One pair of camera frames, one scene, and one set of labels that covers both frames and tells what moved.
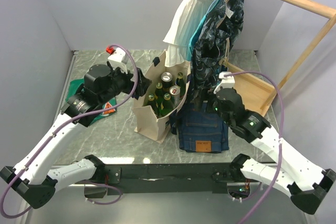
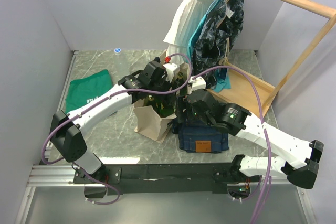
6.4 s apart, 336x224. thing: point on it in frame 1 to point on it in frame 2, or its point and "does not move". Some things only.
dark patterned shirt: x=221 y=31 does not move
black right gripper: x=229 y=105 to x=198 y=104
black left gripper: x=142 y=84 to x=167 y=84
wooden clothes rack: x=258 y=95 does not move
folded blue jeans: x=200 y=131 does not move
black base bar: x=182 y=178 does not move
